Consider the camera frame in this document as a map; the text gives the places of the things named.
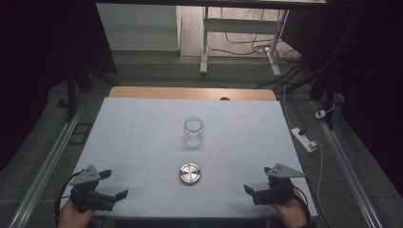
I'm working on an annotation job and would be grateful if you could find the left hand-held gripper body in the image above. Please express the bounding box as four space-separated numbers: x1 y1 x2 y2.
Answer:
69 164 116 213

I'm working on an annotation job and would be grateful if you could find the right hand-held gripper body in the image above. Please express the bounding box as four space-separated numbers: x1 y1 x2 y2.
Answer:
252 162 306 205

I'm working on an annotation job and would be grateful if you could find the round silver metal lid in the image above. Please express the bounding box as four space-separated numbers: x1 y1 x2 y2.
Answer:
179 162 202 186

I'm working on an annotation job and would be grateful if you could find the clear glass jar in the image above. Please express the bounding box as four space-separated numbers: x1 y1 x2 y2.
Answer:
182 116 205 148

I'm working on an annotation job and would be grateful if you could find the person's right hand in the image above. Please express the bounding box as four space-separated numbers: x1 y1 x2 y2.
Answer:
270 189 310 228

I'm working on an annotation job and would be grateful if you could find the person's left hand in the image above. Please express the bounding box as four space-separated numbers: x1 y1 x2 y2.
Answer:
57 199 96 228

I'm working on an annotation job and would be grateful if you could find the white power strip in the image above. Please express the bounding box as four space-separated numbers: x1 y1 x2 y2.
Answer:
290 127 318 154

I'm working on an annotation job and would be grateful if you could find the white table cover sheet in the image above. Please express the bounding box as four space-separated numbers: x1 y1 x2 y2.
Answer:
60 97 318 219

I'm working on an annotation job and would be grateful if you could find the black tripod stand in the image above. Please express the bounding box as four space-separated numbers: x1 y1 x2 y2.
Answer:
56 61 119 124

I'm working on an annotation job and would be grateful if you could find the black metal stand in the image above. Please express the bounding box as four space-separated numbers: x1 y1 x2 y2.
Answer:
275 28 345 131

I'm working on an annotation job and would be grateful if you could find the wooden table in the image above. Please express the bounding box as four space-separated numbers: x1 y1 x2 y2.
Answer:
108 85 278 102

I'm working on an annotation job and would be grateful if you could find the black curtain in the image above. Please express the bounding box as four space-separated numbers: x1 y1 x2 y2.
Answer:
0 0 119 170
279 0 403 198

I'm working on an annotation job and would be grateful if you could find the white cabinet panel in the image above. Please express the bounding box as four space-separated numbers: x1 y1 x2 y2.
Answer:
96 3 182 52

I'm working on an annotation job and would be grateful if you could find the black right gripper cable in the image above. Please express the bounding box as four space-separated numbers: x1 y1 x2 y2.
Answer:
293 189 312 224

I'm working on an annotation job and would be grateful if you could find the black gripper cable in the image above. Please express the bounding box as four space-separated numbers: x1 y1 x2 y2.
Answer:
293 189 312 224
54 170 84 228

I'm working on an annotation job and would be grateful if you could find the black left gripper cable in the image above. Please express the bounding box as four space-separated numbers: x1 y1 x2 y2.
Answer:
54 170 84 228

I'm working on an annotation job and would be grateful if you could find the black rectangular floor frame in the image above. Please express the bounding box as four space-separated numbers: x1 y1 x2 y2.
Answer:
67 123 93 146

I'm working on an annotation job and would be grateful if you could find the long white cable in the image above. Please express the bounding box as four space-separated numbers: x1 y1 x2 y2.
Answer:
282 85 334 228

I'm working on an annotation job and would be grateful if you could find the aluminium floor rail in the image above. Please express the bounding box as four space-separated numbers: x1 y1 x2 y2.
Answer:
311 99 385 228
6 94 89 228

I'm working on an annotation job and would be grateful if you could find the tangle of black cables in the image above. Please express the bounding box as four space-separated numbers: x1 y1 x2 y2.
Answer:
207 8 307 91

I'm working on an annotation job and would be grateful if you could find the white desk frame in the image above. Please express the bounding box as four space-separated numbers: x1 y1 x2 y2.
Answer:
199 6 290 77

